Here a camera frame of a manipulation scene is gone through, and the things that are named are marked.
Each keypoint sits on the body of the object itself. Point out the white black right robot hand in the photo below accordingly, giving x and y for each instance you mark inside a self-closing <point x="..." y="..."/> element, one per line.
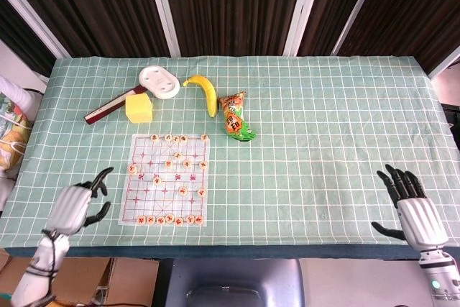
<point x="422" y="220"/>

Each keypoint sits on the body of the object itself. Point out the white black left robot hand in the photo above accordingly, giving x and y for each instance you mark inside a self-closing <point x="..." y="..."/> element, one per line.
<point x="70" y="210"/>

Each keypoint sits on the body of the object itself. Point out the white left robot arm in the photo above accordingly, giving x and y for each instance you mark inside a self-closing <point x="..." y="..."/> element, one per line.
<point x="27" y="287"/>

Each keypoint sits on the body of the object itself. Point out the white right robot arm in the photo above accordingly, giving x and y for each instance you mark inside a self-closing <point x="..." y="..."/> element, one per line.
<point x="440" y="271"/>

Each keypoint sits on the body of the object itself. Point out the brown cardboard box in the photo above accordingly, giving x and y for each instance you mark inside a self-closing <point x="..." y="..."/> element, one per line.
<point x="7" y="265"/>
<point x="134" y="280"/>
<point x="84" y="280"/>

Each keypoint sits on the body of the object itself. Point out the translucent chinese chess board sheet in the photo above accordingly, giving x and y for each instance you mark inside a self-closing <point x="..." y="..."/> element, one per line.
<point x="151" y="201"/>

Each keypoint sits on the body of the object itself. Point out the colourful printed bag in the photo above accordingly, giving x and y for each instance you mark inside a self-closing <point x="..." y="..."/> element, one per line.
<point x="10" y="134"/>

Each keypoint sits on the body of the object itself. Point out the dark red folded fan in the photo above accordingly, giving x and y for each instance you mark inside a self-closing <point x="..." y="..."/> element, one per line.
<point x="104" y="110"/>

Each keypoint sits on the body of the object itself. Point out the black box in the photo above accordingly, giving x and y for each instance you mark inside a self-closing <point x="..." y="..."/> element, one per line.
<point x="452" y="118"/>

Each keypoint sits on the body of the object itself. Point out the yellow foam block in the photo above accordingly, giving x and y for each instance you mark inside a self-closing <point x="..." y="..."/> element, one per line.
<point x="139" y="107"/>

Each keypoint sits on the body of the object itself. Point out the green grid tablecloth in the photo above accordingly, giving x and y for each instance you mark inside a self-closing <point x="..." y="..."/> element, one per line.
<point x="305" y="177"/>

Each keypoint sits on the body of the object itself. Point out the white oval plastic dish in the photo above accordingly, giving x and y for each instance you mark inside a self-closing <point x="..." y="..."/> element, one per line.
<point x="158" y="82"/>

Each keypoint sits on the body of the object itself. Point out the dark brown curtain panel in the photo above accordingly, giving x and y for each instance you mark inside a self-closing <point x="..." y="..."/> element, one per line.
<point x="21" y="41"/>
<point x="233" y="5"/>
<point x="413" y="8"/>
<point x="97" y="5"/>
<point x="334" y="1"/>

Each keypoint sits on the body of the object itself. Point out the grey robot torso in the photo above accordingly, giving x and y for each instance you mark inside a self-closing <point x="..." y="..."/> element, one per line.
<point x="233" y="282"/>

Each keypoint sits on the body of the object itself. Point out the yellow banana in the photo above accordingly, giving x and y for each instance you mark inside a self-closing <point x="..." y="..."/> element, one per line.
<point x="210" y="95"/>

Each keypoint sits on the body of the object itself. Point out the orange green snack bag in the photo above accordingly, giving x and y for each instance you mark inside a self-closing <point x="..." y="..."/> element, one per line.
<point x="235" y="120"/>

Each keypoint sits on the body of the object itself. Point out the white window frame post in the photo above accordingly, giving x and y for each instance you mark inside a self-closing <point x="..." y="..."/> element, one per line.
<point x="447" y="60"/>
<point x="359" y="8"/>
<point x="165" y="12"/>
<point x="32" y="19"/>
<point x="305" y="8"/>

